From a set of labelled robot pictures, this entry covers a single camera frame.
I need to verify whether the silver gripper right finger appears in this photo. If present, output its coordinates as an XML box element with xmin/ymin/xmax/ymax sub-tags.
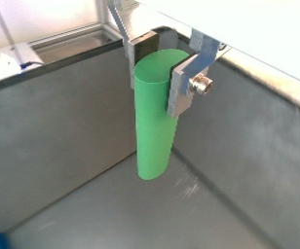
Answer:
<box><xmin>167</xmin><ymin>29</ymin><xmax>230</xmax><ymax>118</ymax></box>

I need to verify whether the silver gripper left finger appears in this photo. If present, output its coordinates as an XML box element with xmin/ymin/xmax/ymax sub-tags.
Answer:
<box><xmin>107</xmin><ymin>0</ymin><xmax>159</xmax><ymax>88</ymax></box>

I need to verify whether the green oval peg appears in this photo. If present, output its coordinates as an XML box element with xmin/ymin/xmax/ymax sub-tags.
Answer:
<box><xmin>133</xmin><ymin>49</ymin><xmax>187</xmax><ymax>180</ymax></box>

